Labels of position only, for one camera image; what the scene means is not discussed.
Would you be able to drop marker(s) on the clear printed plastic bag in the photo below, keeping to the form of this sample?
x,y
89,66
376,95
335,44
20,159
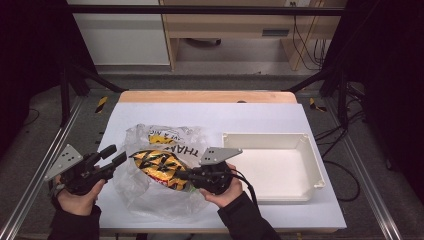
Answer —
x,y
146,200

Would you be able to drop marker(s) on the white plastic bin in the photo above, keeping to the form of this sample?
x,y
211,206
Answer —
x,y
283,173

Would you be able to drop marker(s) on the white table mat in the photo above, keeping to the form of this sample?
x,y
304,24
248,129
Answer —
x,y
233,116

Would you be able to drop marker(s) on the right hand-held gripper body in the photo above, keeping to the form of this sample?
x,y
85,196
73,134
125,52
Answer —
x,y
215,180

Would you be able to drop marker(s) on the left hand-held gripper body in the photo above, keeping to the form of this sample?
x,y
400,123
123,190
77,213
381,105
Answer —
x,y
80,180

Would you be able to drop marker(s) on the yellow black floor tape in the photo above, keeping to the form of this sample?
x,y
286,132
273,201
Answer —
x,y
101,104
315,105

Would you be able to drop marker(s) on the aluminium floor rail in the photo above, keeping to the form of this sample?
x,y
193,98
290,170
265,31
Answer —
x,y
370,180
33,173

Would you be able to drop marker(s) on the person's right hand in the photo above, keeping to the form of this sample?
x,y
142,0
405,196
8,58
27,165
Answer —
x,y
230,195

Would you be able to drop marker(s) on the person's left hand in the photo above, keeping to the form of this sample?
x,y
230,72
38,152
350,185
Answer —
x,y
78,203

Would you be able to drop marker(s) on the black horizontal frame bar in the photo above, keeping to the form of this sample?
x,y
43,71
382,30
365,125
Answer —
x,y
200,10

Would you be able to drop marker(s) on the wooden table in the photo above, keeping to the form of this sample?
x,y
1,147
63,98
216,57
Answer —
x,y
200,96

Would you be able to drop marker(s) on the dark curtain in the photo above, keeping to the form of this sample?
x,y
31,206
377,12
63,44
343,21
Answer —
x,y
390,83
30,50

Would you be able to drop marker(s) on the light wooden desk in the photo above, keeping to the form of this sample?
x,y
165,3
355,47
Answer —
x,y
233,25

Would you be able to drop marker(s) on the yellow black snack packet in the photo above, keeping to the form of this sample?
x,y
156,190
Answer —
x,y
160,166

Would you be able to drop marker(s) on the grey desk label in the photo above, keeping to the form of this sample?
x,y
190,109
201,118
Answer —
x,y
275,32

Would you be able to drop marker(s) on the white cabinet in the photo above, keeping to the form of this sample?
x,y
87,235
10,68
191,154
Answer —
x,y
123,40

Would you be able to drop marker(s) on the black metal stand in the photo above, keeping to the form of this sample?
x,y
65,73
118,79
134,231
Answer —
x,y
342,100
65,100

